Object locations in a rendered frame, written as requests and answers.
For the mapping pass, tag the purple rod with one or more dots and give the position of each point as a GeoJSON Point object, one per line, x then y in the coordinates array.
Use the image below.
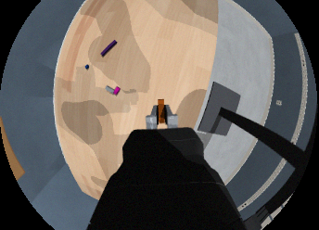
{"type": "Point", "coordinates": [108, 48]}

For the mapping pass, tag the orange rod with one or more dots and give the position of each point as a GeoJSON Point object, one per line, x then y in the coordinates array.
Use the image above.
{"type": "Point", "coordinates": [161, 111]}

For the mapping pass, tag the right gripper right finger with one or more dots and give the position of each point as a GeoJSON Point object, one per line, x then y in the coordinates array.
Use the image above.
{"type": "Point", "coordinates": [170, 118]}

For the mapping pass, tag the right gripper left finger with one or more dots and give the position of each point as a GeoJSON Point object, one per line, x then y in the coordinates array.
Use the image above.
{"type": "Point", "coordinates": [153, 120]}

